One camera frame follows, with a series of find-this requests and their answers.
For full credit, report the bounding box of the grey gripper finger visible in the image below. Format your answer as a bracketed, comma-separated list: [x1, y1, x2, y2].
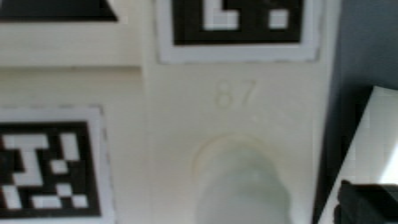
[335, 180, 398, 224]

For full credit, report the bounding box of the white chair back frame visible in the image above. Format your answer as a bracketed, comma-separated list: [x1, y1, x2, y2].
[0, 0, 342, 224]

